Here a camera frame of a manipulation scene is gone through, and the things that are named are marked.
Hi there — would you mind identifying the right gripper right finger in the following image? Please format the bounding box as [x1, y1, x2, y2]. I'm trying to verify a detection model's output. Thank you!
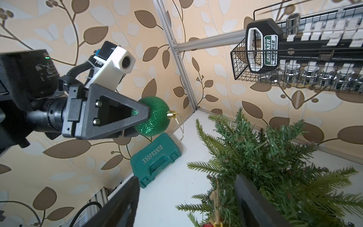
[234, 175, 292, 227]

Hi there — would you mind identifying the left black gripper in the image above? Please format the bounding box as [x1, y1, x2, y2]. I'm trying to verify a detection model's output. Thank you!
[61, 84, 149, 140]

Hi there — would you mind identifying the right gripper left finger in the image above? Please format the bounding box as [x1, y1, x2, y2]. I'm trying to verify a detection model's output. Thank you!
[85, 176, 140, 227]

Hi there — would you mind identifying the red gold striped ornament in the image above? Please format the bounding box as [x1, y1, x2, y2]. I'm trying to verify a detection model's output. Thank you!
[202, 222, 223, 227]

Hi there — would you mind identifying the green glitter ball ornament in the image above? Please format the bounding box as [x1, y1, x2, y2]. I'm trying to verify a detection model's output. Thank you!
[134, 96, 178, 137]

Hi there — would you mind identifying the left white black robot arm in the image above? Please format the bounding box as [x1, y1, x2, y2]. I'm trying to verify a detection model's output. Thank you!
[1, 47, 150, 153]

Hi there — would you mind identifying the small green christmas tree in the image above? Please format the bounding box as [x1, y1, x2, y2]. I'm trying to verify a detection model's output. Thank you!
[176, 110, 363, 227]

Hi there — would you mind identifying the green plastic tool case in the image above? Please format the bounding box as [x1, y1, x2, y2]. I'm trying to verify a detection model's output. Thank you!
[130, 133, 182, 188]

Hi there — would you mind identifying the black socket set holder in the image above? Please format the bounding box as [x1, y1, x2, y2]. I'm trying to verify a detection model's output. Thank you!
[245, 13, 363, 74]

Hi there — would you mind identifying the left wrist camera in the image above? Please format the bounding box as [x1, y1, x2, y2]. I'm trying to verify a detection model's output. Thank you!
[85, 41, 136, 91]

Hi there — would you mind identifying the black wire basket back wall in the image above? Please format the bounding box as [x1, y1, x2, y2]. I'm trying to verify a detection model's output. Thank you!
[230, 2, 363, 94]

